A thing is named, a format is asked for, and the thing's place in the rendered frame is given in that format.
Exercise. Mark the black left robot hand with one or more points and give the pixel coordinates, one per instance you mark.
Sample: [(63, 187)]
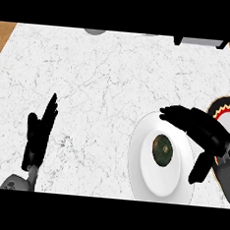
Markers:
[(36, 136)]

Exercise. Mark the black red patterned plate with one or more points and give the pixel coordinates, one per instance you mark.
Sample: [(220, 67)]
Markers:
[(227, 112)]

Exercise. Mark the dark green squash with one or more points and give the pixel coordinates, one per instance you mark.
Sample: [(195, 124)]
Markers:
[(162, 150)]

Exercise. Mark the grey round object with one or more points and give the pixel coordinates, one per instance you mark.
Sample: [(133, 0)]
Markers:
[(94, 31)]

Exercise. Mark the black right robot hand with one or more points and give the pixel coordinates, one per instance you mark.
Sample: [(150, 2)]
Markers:
[(198, 126)]

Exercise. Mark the white plate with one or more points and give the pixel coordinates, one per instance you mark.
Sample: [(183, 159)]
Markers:
[(161, 159)]

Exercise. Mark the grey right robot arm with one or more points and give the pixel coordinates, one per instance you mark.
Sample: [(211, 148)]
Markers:
[(229, 166)]

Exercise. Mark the grey appliance with black legs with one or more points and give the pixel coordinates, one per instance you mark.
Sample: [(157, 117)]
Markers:
[(200, 42)]

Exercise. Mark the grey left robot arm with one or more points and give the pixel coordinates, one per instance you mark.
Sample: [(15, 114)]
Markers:
[(22, 179)]

